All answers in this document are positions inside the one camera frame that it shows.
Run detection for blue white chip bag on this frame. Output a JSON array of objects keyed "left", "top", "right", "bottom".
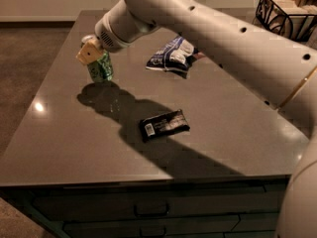
[{"left": 146, "top": 36, "right": 199, "bottom": 74}]

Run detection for green soda can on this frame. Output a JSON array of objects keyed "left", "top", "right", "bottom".
[{"left": 81, "top": 35, "right": 113, "bottom": 83}]

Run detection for dark cabinet drawers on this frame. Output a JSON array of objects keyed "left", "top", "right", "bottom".
[{"left": 1, "top": 179, "right": 287, "bottom": 238}]

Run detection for black snack bar wrapper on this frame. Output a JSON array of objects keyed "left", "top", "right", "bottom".
[{"left": 139, "top": 109, "right": 190, "bottom": 142}]

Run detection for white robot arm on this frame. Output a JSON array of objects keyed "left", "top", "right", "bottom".
[{"left": 77, "top": 0, "right": 317, "bottom": 238}]

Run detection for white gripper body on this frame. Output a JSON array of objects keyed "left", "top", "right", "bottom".
[{"left": 95, "top": 0, "right": 159, "bottom": 53}]

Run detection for black wire basket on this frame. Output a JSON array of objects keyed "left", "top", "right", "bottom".
[{"left": 256, "top": 0, "right": 317, "bottom": 42}]

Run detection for drawer handle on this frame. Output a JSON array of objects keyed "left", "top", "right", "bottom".
[
  {"left": 134, "top": 202, "right": 170, "bottom": 218},
  {"left": 139, "top": 227, "right": 166, "bottom": 238}
]

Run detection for lower drawer handle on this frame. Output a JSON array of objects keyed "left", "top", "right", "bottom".
[{"left": 139, "top": 227, "right": 166, "bottom": 238}]

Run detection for upper drawer handle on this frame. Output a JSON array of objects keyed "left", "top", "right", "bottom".
[{"left": 134, "top": 202, "right": 170, "bottom": 218}]

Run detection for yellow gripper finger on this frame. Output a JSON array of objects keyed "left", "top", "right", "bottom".
[{"left": 76, "top": 39, "right": 104, "bottom": 65}]

